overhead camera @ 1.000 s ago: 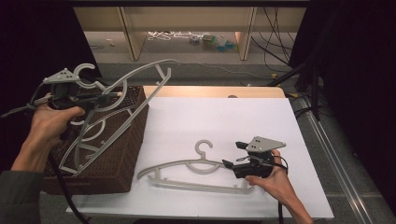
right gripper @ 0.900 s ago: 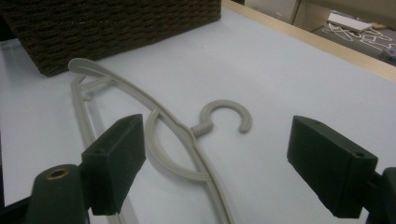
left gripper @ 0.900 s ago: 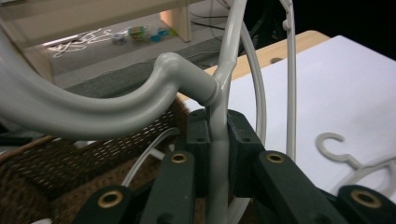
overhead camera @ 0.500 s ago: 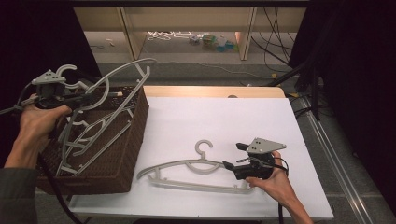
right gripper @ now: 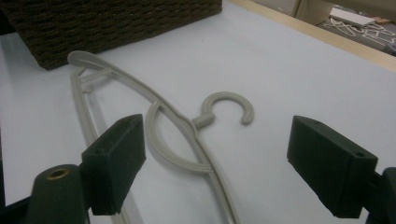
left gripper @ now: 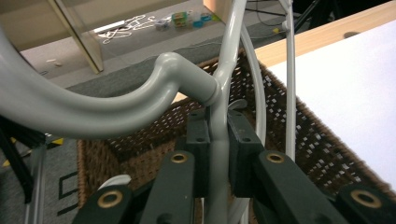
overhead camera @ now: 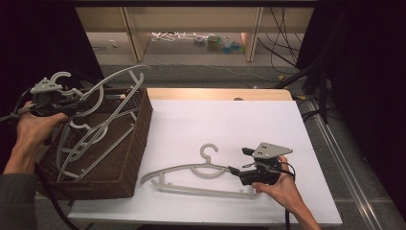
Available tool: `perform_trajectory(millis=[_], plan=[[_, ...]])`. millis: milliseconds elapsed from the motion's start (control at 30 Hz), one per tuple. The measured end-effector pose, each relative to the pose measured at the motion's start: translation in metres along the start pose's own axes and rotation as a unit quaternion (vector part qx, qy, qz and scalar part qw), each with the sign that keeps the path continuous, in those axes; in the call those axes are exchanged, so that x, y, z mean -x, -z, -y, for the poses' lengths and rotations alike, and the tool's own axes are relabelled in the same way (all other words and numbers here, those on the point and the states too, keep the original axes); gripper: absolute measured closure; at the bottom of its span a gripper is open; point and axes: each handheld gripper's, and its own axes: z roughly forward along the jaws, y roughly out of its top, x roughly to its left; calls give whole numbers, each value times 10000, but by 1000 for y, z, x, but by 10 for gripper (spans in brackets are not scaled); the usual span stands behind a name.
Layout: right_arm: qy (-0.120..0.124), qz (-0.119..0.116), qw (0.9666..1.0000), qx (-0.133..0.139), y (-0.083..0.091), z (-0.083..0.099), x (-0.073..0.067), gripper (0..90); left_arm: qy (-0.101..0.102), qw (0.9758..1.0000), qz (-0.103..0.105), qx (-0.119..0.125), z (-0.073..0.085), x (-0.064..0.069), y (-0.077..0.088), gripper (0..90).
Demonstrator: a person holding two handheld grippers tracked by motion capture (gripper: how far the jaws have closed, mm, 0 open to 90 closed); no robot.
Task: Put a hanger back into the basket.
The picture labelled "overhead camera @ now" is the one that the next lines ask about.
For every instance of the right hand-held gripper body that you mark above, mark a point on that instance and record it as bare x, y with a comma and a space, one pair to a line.
265, 174

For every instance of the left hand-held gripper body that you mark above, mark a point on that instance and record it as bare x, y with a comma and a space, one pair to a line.
48, 102

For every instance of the person's right hand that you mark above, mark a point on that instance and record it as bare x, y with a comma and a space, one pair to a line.
284, 190

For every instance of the person's left hand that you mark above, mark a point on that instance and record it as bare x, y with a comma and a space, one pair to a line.
32, 131

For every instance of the brown woven basket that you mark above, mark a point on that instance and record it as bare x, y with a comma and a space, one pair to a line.
127, 166

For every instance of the grey plastic clothes hanger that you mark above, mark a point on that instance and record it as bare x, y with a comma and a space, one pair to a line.
105, 152
75, 93
207, 191

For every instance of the colourful toys on floor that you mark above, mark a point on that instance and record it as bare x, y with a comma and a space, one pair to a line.
220, 43

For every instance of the black metal stand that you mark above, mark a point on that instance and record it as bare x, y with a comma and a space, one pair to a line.
322, 92

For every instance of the wooden shelf unit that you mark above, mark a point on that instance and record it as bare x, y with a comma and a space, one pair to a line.
191, 19

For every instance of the aluminium floor rail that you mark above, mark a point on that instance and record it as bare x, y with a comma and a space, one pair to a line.
348, 179

